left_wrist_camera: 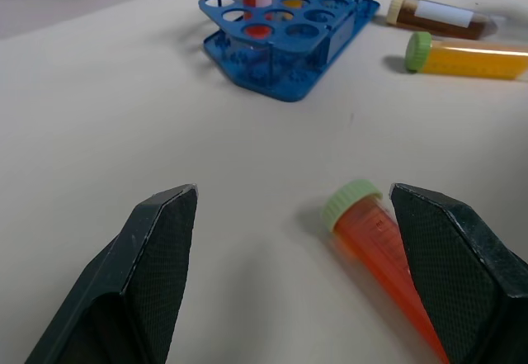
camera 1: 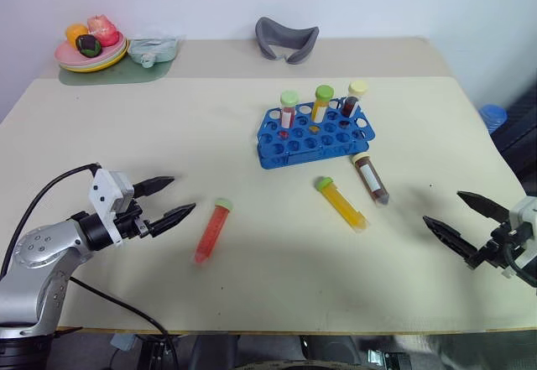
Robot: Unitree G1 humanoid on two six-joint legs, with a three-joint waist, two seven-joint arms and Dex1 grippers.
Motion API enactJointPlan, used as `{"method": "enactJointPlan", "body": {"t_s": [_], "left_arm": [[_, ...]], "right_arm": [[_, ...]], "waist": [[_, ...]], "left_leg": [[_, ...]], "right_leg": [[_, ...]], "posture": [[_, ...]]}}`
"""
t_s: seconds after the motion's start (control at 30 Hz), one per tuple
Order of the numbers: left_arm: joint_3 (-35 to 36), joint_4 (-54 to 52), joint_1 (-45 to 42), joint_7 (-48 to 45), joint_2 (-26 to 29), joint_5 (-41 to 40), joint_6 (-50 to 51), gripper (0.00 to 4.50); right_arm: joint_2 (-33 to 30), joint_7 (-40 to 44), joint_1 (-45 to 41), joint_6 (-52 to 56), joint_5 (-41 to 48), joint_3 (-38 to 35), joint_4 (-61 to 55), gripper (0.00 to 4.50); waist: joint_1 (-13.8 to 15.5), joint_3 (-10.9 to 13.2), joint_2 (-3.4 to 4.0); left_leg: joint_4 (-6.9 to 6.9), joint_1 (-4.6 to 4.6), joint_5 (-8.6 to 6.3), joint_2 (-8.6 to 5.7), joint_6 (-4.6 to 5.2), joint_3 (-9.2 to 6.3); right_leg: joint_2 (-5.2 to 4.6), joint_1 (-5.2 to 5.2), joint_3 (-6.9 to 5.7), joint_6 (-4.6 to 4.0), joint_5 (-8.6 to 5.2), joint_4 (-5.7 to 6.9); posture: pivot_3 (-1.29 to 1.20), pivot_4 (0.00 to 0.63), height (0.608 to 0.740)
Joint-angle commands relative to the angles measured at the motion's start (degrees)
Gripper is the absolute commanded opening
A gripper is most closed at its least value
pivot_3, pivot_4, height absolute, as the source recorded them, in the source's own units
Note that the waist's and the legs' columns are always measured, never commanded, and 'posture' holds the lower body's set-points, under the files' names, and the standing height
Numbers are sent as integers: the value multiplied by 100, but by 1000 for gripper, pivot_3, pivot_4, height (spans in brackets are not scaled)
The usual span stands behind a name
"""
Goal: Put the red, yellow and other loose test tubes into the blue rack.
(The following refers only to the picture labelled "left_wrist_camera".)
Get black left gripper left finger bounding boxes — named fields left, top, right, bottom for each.
left=24, top=183, right=199, bottom=364

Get blue test tube rack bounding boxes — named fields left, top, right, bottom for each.
left=197, top=0, right=389, bottom=103

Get yellow labelled tube green cap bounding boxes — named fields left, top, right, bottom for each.
left=403, top=31, right=528, bottom=81

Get brown labelled tube cream cap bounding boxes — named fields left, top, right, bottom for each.
left=386, top=0, right=498, bottom=41

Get red liquid tube green cap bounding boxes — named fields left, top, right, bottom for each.
left=321, top=178, right=450, bottom=364

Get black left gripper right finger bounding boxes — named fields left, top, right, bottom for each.
left=389, top=182, right=528, bottom=364

